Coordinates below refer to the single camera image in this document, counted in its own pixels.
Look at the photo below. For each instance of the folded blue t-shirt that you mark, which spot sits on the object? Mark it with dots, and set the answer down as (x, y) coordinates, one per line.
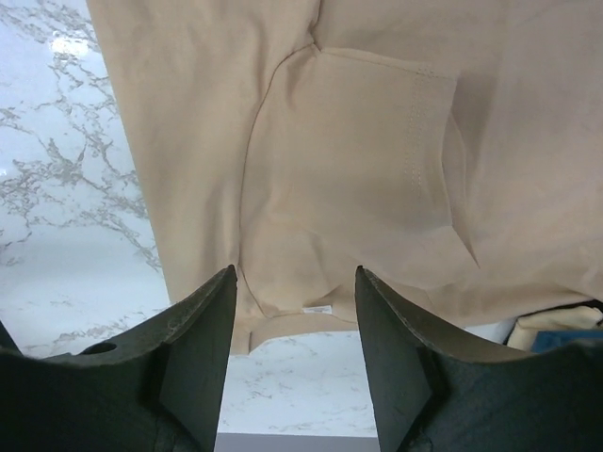
(549, 340)

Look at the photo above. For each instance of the beige t-shirt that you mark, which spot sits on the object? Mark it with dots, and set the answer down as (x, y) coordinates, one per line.
(454, 148)

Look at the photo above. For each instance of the folded cream t-shirt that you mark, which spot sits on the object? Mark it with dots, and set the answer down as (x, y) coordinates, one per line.
(583, 316)

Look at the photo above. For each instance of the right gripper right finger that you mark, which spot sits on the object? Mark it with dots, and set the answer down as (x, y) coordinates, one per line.
(436, 387)

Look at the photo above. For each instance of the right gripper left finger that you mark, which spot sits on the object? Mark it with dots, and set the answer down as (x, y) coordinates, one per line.
(155, 387)

